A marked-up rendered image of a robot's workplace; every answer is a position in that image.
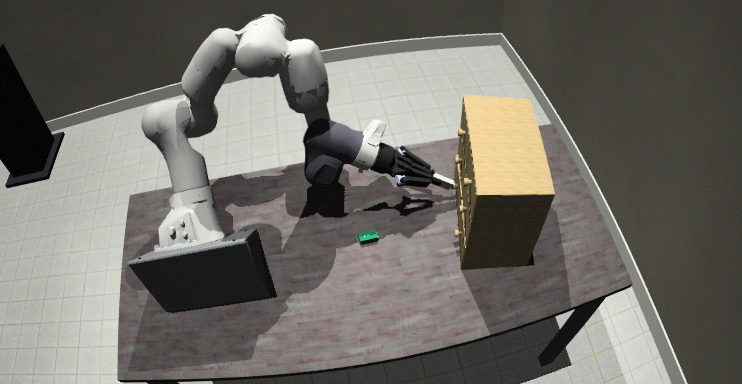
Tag small wooden chest of drawers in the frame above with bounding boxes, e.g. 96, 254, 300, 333
461, 95, 555, 270

